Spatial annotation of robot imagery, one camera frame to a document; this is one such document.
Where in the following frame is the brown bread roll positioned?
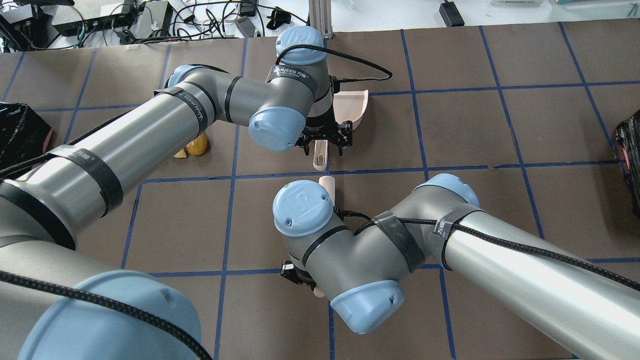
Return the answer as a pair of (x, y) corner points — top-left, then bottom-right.
(185, 133), (210, 157)

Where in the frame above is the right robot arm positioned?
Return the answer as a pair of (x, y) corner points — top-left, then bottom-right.
(272, 173), (640, 360)

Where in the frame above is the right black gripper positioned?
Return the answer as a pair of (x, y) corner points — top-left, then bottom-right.
(279, 260), (317, 291)

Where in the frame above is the white dustpan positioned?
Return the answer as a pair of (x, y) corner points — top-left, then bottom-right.
(312, 89), (370, 171)

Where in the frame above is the right bin with black bag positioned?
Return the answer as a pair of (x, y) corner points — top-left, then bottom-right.
(613, 110), (640, 218)

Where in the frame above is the white hand brush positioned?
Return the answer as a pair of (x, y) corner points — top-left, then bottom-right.
(313, 175), (336, 298)

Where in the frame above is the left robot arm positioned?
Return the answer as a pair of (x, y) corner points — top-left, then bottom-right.
(1, 26), (332, 360)

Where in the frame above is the croissant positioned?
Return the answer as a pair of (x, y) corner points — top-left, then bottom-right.
(173, 148), (188, 158)

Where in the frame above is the left bin with black bag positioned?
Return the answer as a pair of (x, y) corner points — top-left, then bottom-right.
(0, 102), (53, 170)

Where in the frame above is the bin with black bag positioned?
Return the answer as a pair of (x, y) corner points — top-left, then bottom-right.
(613, 110), (640, 218)
(0, 102), (53, 170)

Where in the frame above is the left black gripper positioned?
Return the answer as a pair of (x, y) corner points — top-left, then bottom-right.
(295, 107), (354, 157)

